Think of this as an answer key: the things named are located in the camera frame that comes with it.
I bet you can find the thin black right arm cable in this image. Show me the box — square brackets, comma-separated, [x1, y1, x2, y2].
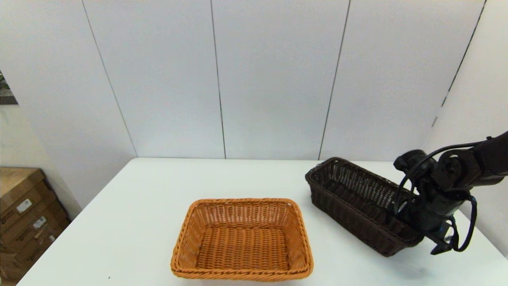
[448, 195, 477, 253]

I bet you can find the brown cardboard box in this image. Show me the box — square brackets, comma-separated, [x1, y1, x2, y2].
[0, 168, 54, 225]
[0, 199, 66, 249]
[0, 218, 72, 274]

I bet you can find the dark shelf with green plant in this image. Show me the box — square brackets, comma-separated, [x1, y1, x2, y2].
[0, 70, 19, 106]

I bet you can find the orange wicker basket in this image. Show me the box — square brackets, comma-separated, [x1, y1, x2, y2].
[171, 198, 314, 282]

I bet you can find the dark brown wicker basket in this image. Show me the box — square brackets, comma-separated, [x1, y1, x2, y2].
[305, 158, 426, 257]

